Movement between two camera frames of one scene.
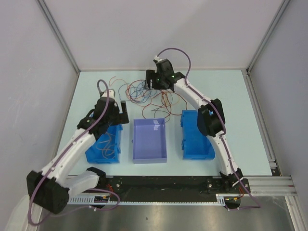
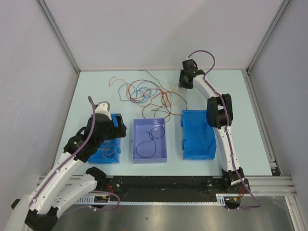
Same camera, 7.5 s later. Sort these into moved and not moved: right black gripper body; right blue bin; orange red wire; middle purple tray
Moved: right black gripper body
Not moved: middle purple tray; orange red wire; right blue bin
